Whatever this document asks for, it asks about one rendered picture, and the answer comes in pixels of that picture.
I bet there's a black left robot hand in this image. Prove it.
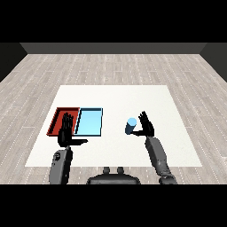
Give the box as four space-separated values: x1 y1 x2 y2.
57 112 89 148

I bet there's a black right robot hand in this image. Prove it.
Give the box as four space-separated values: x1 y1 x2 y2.
130 111 155 137

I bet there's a red shallow open box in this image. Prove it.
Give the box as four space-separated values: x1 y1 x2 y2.
46 106 81 137

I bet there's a small blue can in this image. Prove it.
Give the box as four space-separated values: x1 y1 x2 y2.
124 117 137 136

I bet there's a light blue shallow open box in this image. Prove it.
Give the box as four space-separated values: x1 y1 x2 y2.
73 106 104 137

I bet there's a dark grey robot body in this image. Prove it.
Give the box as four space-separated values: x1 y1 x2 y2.
86 167 141 185

